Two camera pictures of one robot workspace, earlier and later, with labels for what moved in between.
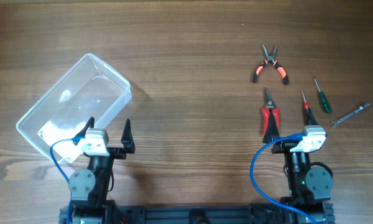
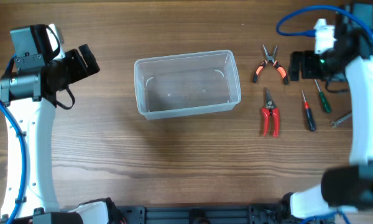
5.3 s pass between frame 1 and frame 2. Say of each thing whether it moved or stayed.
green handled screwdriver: stayed
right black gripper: moved
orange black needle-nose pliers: stayed
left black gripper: moved
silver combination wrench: stayed
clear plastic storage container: moved
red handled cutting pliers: stayed
